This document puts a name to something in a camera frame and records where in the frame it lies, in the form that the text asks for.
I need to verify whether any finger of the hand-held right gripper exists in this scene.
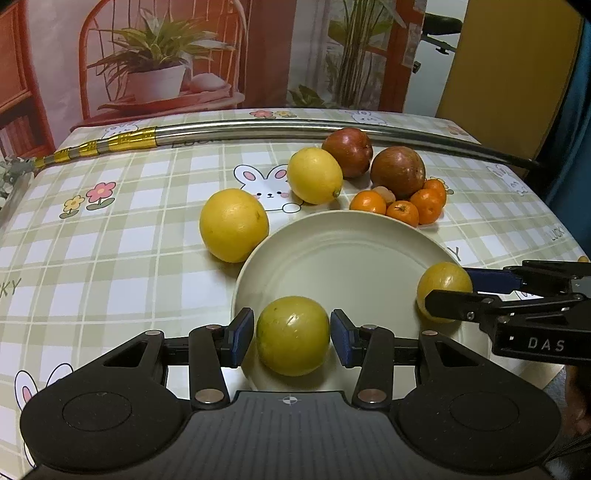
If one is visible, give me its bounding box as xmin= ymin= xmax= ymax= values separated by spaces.
xmin=463 ymin=261 xmax=591 ymax=296
xmin=425 ymin=289 xmax=591 ymax=324

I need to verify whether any metal rod with gold tape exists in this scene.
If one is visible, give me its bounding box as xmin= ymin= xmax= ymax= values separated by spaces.
xmin=34 ymin=119 xmax=541 ymax=171

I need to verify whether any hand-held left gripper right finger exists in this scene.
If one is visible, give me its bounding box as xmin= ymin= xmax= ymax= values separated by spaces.
xmin=330 ymin=308 xmax=490 ymax=411

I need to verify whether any yellow board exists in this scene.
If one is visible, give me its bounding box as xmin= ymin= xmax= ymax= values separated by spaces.
xmin=436 ymin=0 xmax=583 ymax=144

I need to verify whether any grey metal fixture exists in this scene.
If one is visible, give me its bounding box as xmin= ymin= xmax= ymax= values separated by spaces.
xmin=0 ymin=157 xmax=35 ymax=217

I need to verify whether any round yellow-green fruit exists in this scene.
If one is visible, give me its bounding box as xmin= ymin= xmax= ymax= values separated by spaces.
xmin=256 ymin=296 xmax=331 ymax=377
xmin=417 ymin=261 xmax=474 ymax=324

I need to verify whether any red apple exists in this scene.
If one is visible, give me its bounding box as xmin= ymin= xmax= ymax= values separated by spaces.
xmin=322 ymin=129 xmax=374 ymax=179

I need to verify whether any large yellow orange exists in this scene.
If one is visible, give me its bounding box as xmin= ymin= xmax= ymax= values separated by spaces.
xmin=199 ymin=188 xmax=270 ymax=264

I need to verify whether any checked rabbit print tablecloth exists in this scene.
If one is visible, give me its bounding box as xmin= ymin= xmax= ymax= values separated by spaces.
xmin=0 ymin=108 xmax=591 ymax=480

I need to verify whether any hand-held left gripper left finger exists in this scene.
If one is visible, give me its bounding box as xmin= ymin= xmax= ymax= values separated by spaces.
xmin=99 ymin=308 xmax=256 ymax=411

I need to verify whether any dark blue cloth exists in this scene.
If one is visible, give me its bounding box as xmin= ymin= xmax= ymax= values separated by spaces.
xmin=545 ymin=28 xmax=591 ymax=232

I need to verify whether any cream round plate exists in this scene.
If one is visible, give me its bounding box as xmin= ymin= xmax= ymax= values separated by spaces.
xmin=235 ymin=210 xmax=497 ymax=402

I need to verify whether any yellow lemon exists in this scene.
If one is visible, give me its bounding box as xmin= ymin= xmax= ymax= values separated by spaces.
xmin=287 ymin=147 xmax=345 ymax=205

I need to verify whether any brown pomegranate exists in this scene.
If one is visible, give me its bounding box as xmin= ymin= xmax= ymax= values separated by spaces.
xmin=370 ymin=147 xmax=426 ymax=200

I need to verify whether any printed plant wall poster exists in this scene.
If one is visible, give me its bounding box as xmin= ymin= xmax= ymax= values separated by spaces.
xmin=0 ymin=0 xmax=426 ymax=123

